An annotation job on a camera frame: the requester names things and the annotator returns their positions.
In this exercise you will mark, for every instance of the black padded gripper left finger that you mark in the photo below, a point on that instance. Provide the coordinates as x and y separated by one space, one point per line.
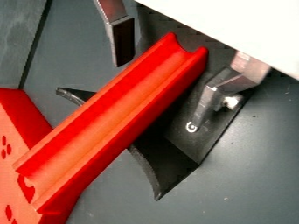
121 30

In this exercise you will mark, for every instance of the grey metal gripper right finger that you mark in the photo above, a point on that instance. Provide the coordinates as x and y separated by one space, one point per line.
244 75

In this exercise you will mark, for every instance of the red arch-shaped bar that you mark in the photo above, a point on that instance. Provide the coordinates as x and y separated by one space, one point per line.
74 154

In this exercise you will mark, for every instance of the black cradle fixture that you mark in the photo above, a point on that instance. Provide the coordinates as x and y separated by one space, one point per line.
169 150

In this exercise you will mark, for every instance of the red shape-sorting block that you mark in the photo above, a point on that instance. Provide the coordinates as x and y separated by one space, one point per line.
23 127

